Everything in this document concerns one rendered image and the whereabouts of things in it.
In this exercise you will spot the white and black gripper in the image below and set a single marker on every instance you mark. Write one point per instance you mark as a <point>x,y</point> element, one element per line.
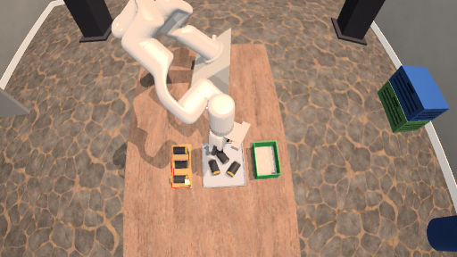
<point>217,143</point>

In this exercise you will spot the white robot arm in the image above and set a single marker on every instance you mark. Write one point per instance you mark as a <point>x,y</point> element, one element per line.
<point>138,40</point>

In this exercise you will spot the black battery with yellow end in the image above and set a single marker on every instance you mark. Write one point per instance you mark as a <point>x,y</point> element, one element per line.
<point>214,167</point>
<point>179,178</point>
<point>233,169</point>
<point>223,157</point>
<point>180,165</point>
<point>179,150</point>

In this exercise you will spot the green open box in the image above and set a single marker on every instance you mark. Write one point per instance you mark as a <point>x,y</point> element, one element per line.
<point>266,159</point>

